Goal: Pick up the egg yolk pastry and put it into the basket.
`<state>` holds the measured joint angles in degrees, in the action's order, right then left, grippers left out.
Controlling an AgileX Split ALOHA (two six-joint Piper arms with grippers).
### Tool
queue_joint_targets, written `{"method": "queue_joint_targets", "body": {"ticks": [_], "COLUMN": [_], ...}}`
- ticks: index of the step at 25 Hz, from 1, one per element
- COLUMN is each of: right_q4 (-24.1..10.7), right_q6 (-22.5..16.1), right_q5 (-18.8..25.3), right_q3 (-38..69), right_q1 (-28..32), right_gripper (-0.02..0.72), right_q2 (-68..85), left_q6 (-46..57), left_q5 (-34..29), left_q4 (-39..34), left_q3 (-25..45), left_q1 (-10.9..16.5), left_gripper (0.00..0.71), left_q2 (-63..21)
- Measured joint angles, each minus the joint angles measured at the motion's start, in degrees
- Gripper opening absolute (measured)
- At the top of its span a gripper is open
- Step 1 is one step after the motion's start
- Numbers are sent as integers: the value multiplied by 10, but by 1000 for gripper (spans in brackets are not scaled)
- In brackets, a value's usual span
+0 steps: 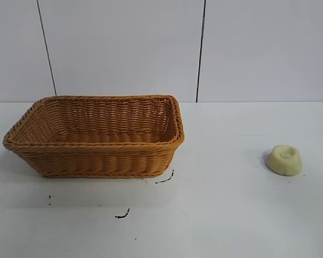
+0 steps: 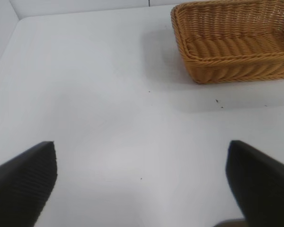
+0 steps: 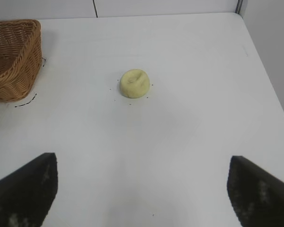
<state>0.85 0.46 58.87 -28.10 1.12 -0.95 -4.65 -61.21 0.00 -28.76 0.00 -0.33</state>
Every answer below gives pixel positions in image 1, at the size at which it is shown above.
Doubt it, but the pale yellow egg yolk pastry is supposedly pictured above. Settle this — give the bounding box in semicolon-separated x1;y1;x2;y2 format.
266;145;304;177

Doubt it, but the brown woven wicker basket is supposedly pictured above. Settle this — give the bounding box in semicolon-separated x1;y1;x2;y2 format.
3;94;186;180

